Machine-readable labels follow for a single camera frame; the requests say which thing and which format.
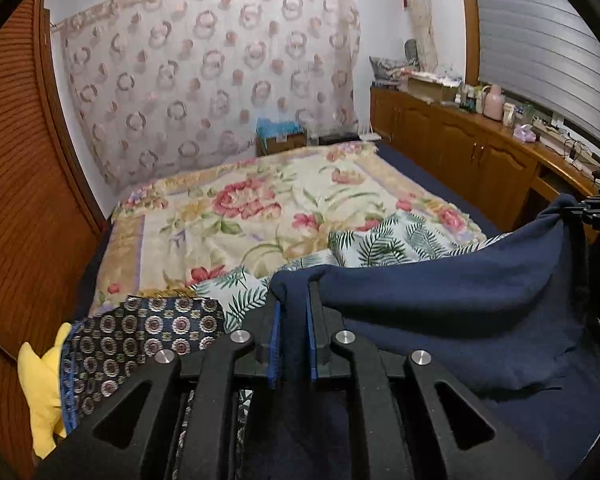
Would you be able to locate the yellow plush toy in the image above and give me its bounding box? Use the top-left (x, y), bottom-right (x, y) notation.
top-left (17, 322), bottom-right (73, 461)

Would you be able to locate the wooden sideboard cabinet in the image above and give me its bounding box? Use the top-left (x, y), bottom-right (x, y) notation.
top-left (370, 85), bottom-right (600, 233)

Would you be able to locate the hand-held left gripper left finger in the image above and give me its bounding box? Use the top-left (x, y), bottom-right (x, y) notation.
top-left (35, 300), bottom-right (283, 480)

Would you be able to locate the navy bed sheet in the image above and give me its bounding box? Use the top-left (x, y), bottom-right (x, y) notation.
top-left (375, 142), bottom-right (503, 238)

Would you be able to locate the floral blanket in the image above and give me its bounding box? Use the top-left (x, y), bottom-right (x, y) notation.
top-left (87, 141), bottom-right (486, 316)

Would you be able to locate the beige open cardboard box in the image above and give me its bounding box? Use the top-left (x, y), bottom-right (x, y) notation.
top-left (407, 76), bottom-right (461, 103)

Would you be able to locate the beige tied curtain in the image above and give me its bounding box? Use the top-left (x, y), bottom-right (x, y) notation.
top-left (397, 0), bottom-right (438, 68)

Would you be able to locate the stack of folded cloths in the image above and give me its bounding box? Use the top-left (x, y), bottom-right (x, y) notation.
top-left (370, 55), bottom-right (416, 92)

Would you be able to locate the sheer circle-patterned curtain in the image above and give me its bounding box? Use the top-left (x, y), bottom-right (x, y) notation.
top-left (50, 0), bottom-right (363, 193)

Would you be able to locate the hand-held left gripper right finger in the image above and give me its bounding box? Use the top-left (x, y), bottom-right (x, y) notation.
top-left (305, 282), bottom-right (566, 480)

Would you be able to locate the dark circle-patterned pillow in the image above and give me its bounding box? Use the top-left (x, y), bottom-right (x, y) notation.
top-left (60, 296), bottom-right (253, 461)

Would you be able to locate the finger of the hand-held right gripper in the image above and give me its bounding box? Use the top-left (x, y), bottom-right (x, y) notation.
top-left (564, 196), bottom-right (600, 233)

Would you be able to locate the white leaf-print sheet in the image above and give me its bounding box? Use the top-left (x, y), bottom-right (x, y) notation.
top-left (187, 210), bottom-right (518, 333)

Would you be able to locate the pink thermos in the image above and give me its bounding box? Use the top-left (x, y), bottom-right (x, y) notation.
top-left (482, 85), bottom-right (504, 122)

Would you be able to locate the cardboard box with blue cloth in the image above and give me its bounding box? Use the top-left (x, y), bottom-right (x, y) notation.
top-left (256, 117), bottom-right (308, 157)

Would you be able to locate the navy printed t-shirt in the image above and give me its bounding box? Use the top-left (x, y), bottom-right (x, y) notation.
top-left (240, 194), bottom-right (600, 480)

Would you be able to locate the wooden louvered wardrobe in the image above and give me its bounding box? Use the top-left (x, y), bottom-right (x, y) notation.
top-left (0, 0), bottom-right (111, 480)

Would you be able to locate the grey window blind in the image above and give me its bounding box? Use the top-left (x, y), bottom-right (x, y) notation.
top-left (470, 0), bottom-right (600, 133)

